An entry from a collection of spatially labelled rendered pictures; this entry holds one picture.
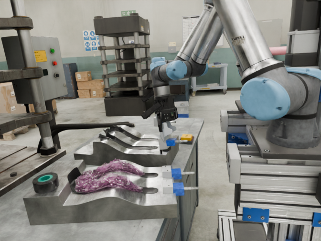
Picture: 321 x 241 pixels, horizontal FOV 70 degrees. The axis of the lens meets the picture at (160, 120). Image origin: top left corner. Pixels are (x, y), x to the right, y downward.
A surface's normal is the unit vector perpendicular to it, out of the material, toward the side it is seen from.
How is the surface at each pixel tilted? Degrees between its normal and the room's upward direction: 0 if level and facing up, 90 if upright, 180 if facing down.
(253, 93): 96
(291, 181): 90
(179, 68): 79
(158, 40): 90
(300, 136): 73
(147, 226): 0
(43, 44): 90
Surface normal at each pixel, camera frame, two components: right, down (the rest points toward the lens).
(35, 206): 0.00, 0.29
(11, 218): -0.06, -0.95
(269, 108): -0.77, 0.33
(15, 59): -0.29, 0.29
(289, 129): -0.60, -0.04
